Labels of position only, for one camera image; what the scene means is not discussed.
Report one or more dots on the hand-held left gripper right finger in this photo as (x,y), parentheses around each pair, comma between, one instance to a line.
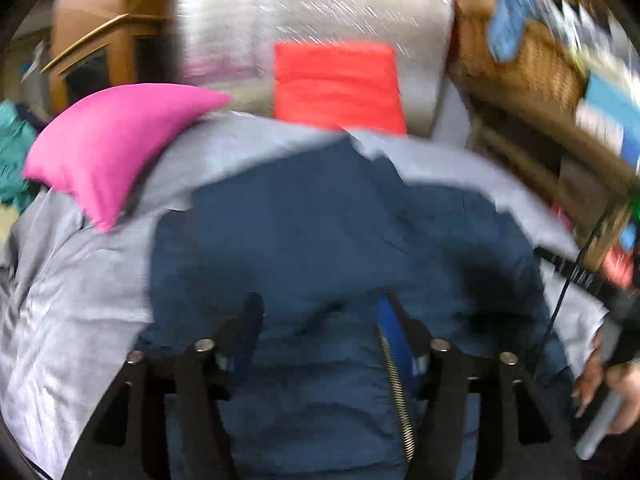
(392,325)

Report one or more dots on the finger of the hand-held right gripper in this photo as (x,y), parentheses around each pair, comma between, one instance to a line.
(575,270)

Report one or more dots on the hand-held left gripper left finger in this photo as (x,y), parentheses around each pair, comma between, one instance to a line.
(245,330)

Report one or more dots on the navy blue jacket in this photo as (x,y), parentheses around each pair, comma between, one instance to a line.
(310,230)

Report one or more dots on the person's right hand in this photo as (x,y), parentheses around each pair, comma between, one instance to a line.
(630,395)

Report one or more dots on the wooden shelf unit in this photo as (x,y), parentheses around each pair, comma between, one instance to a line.
(540,135)

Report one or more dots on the blue and white box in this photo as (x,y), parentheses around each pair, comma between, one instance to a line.
(607,110)

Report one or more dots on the grey bed sheet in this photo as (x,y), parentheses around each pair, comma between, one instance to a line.
(65,310)

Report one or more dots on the wicker basket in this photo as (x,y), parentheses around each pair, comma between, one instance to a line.
(530,65)

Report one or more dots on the pink pillow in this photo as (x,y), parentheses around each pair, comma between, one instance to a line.
(110,145)

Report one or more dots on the orange-red pillow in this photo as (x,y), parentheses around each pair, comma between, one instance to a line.
(335,85)

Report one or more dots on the light blue cloth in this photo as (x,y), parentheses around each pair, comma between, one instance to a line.
(510,20)

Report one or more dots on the teal shirt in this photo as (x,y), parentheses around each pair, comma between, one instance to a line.
(12,150)

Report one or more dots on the silver foil insulation board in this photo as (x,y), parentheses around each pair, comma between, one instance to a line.
(310,10)

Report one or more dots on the wooden cabinet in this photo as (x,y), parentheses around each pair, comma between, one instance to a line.
(85,0)

